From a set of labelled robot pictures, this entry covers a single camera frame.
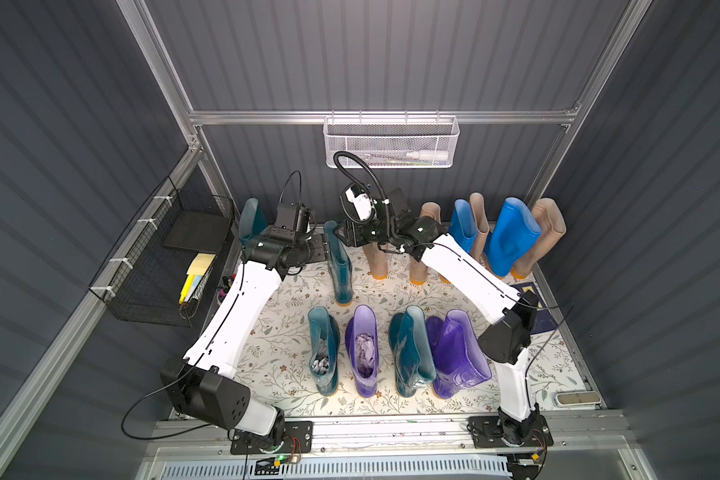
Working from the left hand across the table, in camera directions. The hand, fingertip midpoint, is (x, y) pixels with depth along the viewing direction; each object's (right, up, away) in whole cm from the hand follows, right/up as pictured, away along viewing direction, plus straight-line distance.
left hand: (322, 248), depth 76 cm
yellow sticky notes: (-31, -5, -2) cm, 31 cm away
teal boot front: (+3, -20, -13) cm, 24 cm away
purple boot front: (+10, -22, -4) cm, 25 cm away
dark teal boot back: (+4, -4, +1) cm, 6 cm away
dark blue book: (+66, -22, +15) cm, 72 cm away
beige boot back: (+15, -4, +18) cm, 24 cm away
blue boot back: (+39, +6, +8) cm, 41 cm away
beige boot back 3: (+65, +10, +10) cm, 67 cm away
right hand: (+6, +5, -1) cm, 8 cm away
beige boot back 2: (+46, +1, +14) cm, 48 cm away
